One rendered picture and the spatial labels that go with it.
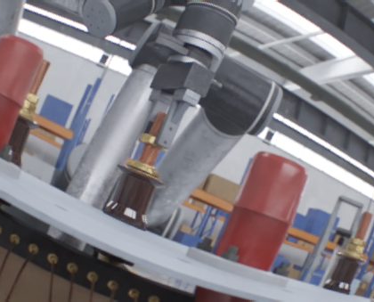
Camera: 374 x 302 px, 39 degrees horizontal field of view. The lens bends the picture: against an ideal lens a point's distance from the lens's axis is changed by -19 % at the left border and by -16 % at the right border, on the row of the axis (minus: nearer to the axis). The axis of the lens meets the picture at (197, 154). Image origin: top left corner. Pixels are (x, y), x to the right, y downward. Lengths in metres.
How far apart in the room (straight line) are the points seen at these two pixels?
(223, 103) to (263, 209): 0.83
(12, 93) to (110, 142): 0.84
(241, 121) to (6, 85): 0.98
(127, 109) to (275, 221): 0.81
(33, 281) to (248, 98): 0.90
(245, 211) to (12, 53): 0.31
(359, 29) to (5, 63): 8.09
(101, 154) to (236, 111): 0.33
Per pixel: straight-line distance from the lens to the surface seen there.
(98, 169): 1.36
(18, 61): 0.55
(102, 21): 1.12
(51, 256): 0.64
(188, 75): 1.04
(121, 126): 1.38
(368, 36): 8.62
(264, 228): 0.62
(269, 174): 0.63
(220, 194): 9.48
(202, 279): 0.44
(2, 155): 0.54
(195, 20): 1.09
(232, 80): 1.42
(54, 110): 8.76
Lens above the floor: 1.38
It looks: 7 degrees up
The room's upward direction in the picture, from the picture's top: 22 degrees clockwise
